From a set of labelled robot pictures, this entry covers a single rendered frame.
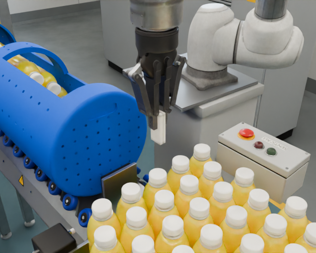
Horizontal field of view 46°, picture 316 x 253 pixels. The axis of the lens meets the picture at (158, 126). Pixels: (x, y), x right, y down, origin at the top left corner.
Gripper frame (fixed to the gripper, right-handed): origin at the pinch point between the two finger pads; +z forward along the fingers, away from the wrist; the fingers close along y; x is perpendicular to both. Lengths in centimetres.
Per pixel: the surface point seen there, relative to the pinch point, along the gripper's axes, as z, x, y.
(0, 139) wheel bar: 28, -64, 14
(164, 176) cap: 12.1, 1.5, -0.3
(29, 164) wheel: 25.6, -40.4, 13.7
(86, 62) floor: 121, -309, -160
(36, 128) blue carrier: 6.1, -25.4, 14.8
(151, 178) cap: 12.3, 0.0, 1.9
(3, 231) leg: 115, -116, 12
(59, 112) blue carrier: 1.5, -20.8, 10.7
